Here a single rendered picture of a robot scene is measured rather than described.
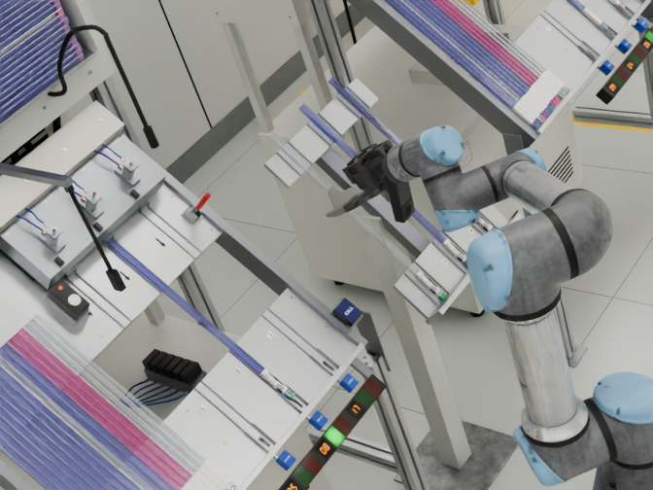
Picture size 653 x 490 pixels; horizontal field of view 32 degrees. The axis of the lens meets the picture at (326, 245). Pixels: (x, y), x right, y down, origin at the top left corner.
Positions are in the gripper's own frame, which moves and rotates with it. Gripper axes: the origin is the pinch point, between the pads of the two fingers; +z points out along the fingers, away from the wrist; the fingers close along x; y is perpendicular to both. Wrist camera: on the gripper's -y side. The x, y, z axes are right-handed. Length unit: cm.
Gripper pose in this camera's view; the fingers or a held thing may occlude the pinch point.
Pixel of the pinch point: (349, 197)
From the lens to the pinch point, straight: 238.9
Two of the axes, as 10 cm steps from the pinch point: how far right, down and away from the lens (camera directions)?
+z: -5.5, 2.1, 8.1
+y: -6.1, -7.7, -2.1
